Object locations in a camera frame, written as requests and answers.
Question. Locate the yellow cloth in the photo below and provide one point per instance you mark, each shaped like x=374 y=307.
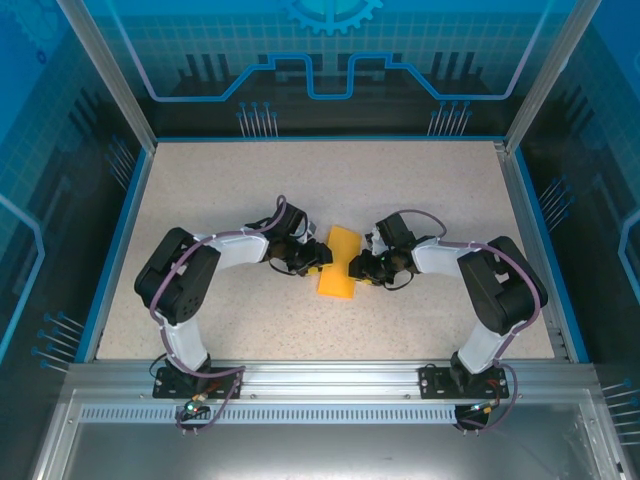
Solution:
x=340 y=280

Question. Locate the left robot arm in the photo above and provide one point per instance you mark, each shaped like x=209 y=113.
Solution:
x=175 y=280

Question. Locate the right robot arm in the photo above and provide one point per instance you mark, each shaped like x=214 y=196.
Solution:
x=505 y=290

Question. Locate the blue table edge strip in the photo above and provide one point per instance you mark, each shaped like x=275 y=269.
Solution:
x=548 y=250
x=118 y=250

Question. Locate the metal tray panel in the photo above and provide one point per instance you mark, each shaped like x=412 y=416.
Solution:
x=325 y=450

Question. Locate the aluminium frame rail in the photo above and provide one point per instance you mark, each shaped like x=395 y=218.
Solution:
x=325 y=380

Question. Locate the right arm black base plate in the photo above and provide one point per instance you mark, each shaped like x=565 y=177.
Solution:
x=430 y=382

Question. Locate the aluminium side rail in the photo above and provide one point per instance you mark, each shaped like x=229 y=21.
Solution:
x=531 y=250

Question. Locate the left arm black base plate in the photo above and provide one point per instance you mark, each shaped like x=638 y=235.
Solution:
x=162 y=387

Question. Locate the aluminium frame post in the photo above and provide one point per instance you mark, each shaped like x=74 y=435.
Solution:
x=112 y=75
x=547 y=75

